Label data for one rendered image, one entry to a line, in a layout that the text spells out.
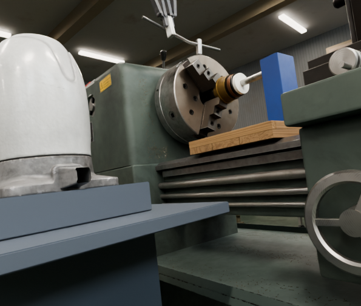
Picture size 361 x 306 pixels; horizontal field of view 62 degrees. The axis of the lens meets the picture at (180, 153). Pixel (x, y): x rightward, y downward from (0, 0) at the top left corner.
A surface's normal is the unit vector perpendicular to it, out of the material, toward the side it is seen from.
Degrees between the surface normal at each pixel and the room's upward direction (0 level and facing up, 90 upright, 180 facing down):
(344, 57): 90
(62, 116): 91
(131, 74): 90
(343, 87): 90
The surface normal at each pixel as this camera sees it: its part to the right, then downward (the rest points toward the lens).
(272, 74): -0.79, 0.04
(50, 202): 0.71, -0.14
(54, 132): 0.56, 0.00
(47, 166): 0.37, -0.21
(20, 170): -0.06, -0.17
